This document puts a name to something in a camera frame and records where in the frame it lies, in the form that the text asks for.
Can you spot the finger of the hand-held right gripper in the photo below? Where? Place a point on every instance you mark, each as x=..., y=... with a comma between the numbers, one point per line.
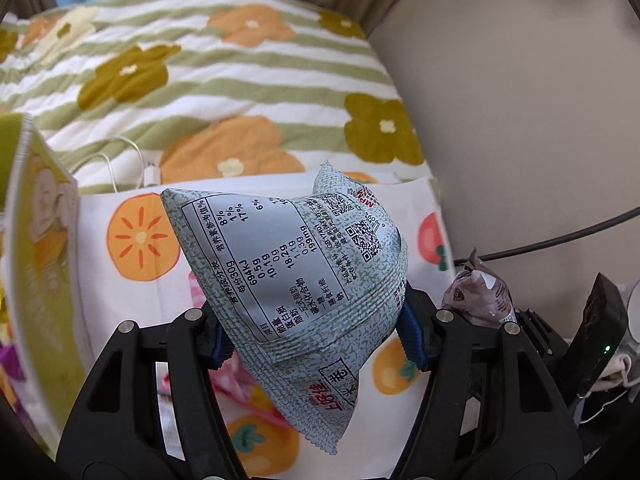
x=542, y=337

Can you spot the dark purple snack bag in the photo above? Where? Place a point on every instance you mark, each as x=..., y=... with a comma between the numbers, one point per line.
x=477, y=295

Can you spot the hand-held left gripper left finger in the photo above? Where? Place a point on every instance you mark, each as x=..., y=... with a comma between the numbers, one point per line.
x=220, y=349

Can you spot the orange print white tablecloth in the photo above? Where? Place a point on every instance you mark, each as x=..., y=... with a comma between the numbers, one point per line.
x=150, y=300

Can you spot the floral striped blanket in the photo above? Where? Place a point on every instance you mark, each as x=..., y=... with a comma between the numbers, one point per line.
x=200, y=85

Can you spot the green yellow snack bag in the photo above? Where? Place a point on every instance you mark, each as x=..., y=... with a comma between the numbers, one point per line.
x=45, y=240

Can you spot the grey speckled triangular bag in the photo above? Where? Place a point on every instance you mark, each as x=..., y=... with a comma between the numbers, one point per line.
x=300, y=285

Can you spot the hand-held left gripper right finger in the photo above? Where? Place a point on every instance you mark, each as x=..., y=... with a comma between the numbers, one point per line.
x=411, y=332

